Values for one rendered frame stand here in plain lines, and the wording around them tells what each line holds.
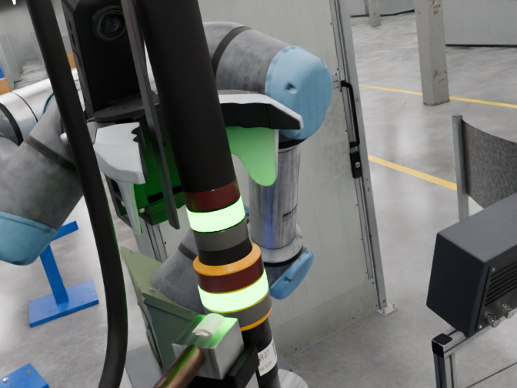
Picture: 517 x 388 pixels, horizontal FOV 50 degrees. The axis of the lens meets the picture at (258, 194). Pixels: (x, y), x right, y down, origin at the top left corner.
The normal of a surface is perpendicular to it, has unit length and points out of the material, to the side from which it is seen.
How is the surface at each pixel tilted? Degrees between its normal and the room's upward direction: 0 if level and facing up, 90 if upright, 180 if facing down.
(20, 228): 90
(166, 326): 90
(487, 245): 15
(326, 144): 90
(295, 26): 90
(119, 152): 42
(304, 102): 107
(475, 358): 0
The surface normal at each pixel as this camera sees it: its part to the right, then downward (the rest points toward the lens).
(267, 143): -0.63, 0.44
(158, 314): 0.38, 0.25
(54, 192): 0.57, 0.26
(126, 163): -0.58, -0.43
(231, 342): 0.89, -0.02
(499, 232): -0.05, -0.84
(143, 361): -0.19, -0.92
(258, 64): -0.37, -0.24
